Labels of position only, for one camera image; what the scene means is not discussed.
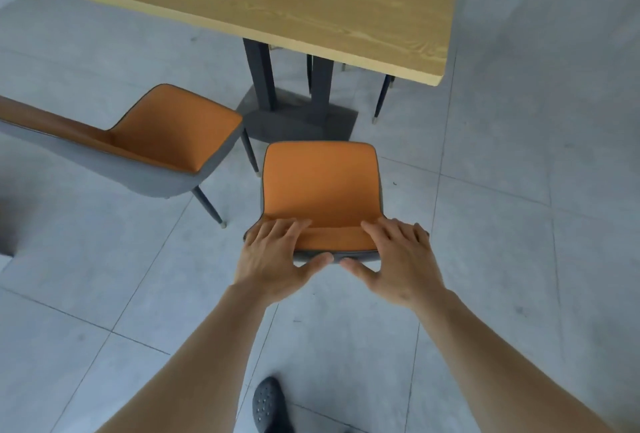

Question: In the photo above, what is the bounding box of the person's right hand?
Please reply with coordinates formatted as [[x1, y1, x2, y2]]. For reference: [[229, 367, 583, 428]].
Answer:
[[340, 217, 447, 313]]

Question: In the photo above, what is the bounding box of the person's right forearm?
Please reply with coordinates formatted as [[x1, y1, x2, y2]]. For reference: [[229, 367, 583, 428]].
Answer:
[[412, 288, 617, 433]]

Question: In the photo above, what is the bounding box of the person's left hand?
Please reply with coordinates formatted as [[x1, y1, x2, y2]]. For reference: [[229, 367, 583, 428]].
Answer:
[[232, 218, 335, 305]]

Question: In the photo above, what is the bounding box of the person's left forearm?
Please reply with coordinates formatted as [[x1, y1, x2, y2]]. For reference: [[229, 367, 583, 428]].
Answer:
[[95, 284, 277, 433]]

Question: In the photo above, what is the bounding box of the dark metal table base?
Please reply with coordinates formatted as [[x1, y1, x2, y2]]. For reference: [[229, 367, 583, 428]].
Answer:
[[236, 38, 360, 144]]

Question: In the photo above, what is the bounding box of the black perforated shoe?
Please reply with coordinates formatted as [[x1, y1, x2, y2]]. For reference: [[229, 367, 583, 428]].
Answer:
[[251, 376, 296, 433]]

